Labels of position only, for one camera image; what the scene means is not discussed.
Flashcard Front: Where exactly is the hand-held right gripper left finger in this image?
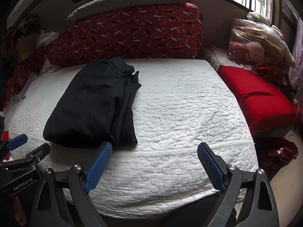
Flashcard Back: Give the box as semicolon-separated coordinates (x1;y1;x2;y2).
28;141;113;227

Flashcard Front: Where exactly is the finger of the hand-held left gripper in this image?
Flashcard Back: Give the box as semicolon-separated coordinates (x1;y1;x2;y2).
0;134;28;151
0;143;52;169

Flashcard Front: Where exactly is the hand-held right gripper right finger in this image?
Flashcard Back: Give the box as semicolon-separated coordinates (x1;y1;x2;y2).
197;142;280;227

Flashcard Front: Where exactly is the navy pinstriped jacket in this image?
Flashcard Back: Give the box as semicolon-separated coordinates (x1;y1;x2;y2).
43;56;142;148

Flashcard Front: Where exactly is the pile of dark clothes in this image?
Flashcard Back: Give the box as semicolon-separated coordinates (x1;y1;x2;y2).
4;14;41;40

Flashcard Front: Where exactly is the white quilted mattress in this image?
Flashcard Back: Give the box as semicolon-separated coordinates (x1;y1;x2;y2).
5;59;259;218

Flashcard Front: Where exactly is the dark red plastic bag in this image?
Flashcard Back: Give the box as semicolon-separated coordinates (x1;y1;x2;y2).
257;137;299;178

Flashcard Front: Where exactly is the printed white paper packet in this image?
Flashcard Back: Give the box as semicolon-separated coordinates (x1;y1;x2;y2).
40;58;61;78

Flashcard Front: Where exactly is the red pillow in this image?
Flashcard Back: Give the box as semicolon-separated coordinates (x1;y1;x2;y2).
217;66;301;136

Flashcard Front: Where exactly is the cardboard box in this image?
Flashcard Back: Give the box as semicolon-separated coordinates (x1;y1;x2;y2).
12;35;39;62

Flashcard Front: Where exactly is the white plastic bag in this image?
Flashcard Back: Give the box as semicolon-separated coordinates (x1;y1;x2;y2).
35;30;61;49

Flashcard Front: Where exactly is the pink plush toy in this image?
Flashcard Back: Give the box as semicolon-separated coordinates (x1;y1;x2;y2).
228;41;266;65

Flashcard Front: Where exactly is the red penguin print blanket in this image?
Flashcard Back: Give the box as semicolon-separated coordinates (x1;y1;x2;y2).
0;3;204;110

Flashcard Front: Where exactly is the clear bag of yellow knitwear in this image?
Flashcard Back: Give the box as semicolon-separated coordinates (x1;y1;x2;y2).
228;19;284;62

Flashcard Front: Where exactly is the bag of plush toys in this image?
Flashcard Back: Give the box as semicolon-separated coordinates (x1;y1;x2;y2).
247;12;297;68

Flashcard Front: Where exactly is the grey pillow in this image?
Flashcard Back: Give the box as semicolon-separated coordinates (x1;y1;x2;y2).
67;0;196;20

